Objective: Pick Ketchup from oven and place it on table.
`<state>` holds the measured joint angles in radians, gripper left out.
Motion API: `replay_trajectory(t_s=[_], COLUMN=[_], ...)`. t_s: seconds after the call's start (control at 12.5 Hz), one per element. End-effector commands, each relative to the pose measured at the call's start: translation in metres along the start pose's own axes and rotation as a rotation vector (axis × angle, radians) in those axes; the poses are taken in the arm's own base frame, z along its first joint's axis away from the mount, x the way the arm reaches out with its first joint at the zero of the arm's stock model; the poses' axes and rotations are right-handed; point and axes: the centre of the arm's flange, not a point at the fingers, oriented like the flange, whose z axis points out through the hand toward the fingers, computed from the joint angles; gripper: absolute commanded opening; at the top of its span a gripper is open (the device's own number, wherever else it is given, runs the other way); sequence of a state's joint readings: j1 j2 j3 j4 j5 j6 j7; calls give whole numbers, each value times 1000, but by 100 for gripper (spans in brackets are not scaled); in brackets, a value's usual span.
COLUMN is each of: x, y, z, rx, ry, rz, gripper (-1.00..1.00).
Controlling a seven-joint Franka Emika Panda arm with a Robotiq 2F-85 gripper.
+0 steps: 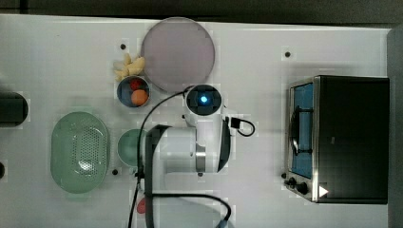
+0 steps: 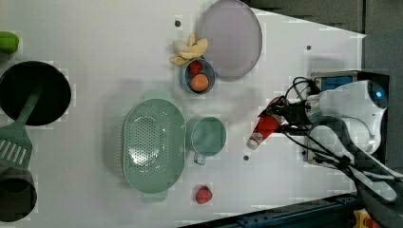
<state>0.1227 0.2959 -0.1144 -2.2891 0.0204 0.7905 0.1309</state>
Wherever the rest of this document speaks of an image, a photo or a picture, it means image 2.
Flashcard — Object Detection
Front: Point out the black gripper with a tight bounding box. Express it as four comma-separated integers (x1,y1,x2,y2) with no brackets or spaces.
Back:
259,96,311,136

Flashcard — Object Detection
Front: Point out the red plush ketchup bottle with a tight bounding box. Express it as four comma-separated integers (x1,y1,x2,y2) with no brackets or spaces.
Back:
246,114,285,150

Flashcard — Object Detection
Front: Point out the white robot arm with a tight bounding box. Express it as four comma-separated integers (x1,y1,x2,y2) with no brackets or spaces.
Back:
260,80,402,205

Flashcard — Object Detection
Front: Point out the green mug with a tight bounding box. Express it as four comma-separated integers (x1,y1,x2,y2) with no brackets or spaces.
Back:
188,117,226,165

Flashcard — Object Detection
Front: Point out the small blue bowl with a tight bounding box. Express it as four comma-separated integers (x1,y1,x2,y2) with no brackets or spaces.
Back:
179,58,216,94

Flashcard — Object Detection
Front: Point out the orange toy fruit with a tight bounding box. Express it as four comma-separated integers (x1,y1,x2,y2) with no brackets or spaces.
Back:
191,74,209,92

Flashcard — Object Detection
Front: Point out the grey round plate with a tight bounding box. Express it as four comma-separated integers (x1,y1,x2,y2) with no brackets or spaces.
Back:
197,0,262,81

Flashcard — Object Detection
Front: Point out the red strawberry in bowl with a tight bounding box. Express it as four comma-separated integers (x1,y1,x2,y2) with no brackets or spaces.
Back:
188,61,202,76

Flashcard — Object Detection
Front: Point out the red strawberry on table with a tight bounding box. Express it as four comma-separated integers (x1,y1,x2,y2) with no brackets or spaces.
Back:
195,185,213,204

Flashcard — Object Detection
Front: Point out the green perforated colander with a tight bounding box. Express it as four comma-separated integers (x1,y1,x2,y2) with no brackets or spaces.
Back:
123,99,186,194

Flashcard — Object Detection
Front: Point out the black frying pan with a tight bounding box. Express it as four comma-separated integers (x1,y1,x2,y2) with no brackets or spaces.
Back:
0,61,71,126

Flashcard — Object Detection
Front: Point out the green slotted spatula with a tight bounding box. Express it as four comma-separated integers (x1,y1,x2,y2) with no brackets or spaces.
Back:
0,92,40,170

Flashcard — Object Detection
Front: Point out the dark grey cup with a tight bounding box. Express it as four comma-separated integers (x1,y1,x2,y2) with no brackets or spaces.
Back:
0,167,37,222

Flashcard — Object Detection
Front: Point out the green toy vegetable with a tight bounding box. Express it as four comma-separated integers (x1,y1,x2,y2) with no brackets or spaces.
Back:
0,31,20,54

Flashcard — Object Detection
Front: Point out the blue metal frame rail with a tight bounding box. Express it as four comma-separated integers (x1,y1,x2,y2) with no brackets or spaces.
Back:
182,194,363,228

